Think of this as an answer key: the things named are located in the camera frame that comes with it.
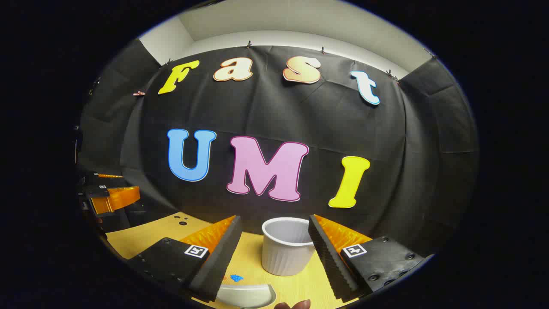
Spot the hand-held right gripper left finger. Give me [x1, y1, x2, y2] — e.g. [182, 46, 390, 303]
[127, 215, 242, 303]

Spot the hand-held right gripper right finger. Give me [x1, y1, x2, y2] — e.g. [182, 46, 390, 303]
[308, 214, 435, 302]

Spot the white dustpan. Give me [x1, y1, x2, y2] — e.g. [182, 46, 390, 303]
[216, 283, 277, 309]

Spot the white ribbed garbage bin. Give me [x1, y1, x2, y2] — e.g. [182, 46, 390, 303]
[262, 217, 317, 276]

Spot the orange paper trash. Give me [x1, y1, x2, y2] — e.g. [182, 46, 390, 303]
[274, 299, 311, 309]

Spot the wooden desktop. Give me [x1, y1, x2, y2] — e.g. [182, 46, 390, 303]
[105, 211, 374, 309]

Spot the black backdrop cloth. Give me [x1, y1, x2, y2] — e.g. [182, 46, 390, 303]
[76, 38, 480, 258]

